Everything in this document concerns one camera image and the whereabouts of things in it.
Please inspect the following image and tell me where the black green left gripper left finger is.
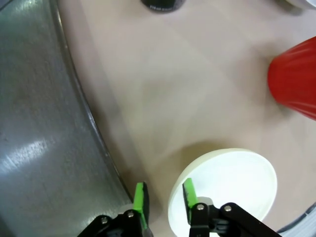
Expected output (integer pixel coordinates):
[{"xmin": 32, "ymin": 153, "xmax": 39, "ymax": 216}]
[{"xmin": 79, "ymin": 182, "xmax": 154, "ymax": 237}]

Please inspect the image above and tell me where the black drink can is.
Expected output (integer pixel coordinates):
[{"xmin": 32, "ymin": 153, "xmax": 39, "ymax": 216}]
[{"xmin": 141, "ymin": 0, "xmax": 186, "ymax": 12}]

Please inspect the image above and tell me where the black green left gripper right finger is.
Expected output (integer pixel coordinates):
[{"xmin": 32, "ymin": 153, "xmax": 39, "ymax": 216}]
[{"xmin": 182, "ymin": 177, "xmax": 275, "ymax": 237}]

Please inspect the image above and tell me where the white plastic bowl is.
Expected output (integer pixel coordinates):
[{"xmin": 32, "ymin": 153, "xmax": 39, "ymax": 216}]
[
  {"xmin": 167, "ymin": 148, "xmax": 277, "ymax": 234},
  {"xmin": 283, "ymin": 0, "xmax": 314, "ymax": 9}
]

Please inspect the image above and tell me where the red plastic cup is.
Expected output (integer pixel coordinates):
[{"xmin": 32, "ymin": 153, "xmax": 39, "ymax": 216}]
[{"xmin": 268, "ymin": 36, "xmax": 316, "ymax": 121}]

